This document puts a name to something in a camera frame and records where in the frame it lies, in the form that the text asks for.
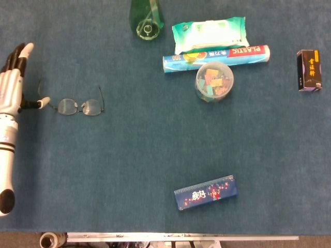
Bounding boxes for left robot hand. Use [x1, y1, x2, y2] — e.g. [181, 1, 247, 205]
[0, 42, 51, 116]

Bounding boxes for thin-framed eyeglasses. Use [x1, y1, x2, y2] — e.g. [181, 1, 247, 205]
[38, 79, 106, 117]

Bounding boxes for blue felt table cover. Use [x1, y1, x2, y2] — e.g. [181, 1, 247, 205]
[0, 0, 331, 236]

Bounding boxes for green glass bottle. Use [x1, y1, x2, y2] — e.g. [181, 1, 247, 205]
[128, 0, 165, 41]

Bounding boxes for brown tape roll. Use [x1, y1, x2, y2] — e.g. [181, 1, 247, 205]
[39, 231, 68, 248]

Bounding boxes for blue plastic wrap box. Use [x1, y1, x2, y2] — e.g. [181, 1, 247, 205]
[162, 44, 271, 74]

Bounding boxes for green wet wipes pack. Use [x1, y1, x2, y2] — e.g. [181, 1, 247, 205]
[172, 17, 250, 55]

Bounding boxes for clear jar of coloured clips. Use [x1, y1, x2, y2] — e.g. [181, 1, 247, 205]
[195, 61, 235, 103]

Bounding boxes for dark blue pencil case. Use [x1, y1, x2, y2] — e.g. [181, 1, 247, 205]
[173, 174, 238, 211]

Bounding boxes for black box gold characters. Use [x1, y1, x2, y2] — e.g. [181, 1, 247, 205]
[296, 49, 323, 92]

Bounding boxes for white metal table rail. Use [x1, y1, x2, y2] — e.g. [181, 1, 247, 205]
[66, 231, 299, 248]

